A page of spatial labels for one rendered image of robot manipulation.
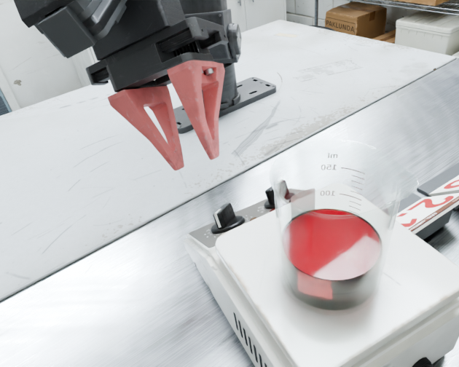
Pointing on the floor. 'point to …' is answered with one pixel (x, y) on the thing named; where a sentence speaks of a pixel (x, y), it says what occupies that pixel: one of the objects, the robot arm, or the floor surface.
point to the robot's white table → (127, 136)
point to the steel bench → (29, 304)
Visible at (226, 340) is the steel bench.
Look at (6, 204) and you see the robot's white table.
